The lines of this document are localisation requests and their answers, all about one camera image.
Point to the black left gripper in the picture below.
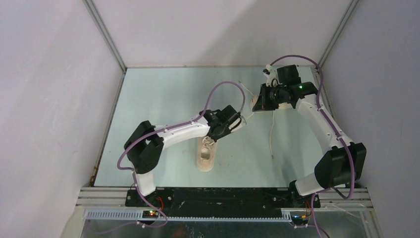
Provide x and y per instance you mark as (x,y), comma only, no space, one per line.
(215,137)

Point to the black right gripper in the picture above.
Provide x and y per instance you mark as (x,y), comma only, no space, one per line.
(263,103)

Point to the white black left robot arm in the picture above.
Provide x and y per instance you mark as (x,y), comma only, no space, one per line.
(145,145)

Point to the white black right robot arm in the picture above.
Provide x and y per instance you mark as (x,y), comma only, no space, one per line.
(342,160)

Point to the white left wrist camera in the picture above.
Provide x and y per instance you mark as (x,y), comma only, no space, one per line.
(238,124)

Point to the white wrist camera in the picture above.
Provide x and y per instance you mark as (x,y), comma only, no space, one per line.
(271,76)
(238,124)

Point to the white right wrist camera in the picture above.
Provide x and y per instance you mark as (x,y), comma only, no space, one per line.
(271,76)

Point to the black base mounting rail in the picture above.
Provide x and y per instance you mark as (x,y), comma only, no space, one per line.
(230,202)

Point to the aluminium frame rail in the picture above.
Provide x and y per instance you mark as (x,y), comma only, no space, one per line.
(109,203)

